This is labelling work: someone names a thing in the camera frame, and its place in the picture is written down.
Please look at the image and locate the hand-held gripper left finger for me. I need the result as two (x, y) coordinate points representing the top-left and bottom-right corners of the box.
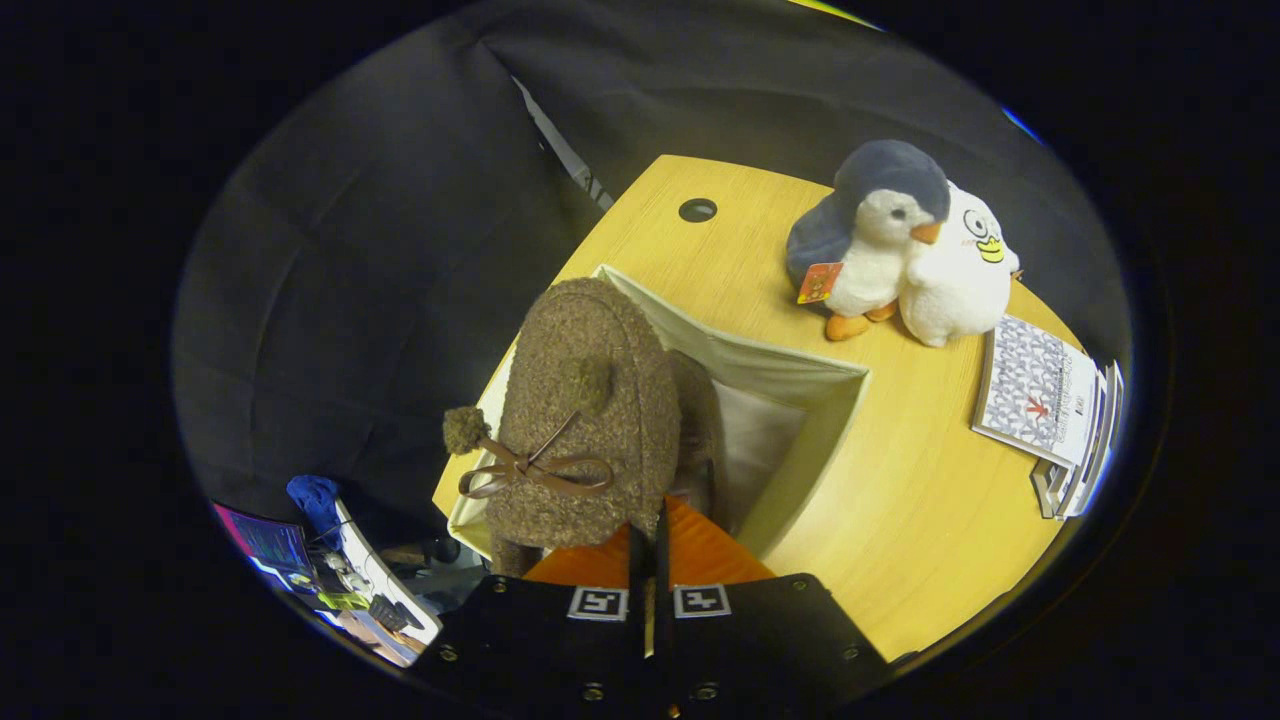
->
(415, 497), (656, 716)

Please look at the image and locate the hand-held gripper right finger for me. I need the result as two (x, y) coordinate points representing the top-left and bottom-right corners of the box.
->
(655, 495), (891, 716)

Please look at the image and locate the beige fabric storage box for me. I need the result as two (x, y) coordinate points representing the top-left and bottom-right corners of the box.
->
(447, 263), (871, 561)

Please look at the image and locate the brown fuzzy shoe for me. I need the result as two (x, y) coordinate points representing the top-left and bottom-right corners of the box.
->
(665, 350), (721, 516)
(443, 277), (683, 576)

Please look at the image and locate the cluttered white side table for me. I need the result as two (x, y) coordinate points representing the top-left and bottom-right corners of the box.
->
(325, 500), (444, 668)

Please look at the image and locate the blue cloth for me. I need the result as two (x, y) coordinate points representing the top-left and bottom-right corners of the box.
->
(287, 475), (342, 543)

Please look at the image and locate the lit computer screen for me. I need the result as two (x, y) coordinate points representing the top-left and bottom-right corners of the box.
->
(213, 503), (317, 593)

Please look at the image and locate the dark thin book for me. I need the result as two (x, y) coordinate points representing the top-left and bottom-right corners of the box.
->
(1030, 460), (1067, 519)

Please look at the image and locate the grey patterned book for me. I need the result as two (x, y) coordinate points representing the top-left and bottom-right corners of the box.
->
(971, 313), (1099, 469)

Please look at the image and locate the white book with blue picture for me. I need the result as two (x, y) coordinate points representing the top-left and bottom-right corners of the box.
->
(1060, 365), (1113, 516)

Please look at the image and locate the white duck plush toy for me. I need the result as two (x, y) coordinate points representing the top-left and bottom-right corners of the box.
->
(897, 180), (1021, 349)

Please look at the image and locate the grey white penguin plush toy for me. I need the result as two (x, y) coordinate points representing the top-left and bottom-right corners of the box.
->
(785, 140), (951, 343)

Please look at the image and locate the white book with dark picture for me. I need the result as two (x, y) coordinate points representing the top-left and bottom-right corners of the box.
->
(1090, 360), (1127, 501)

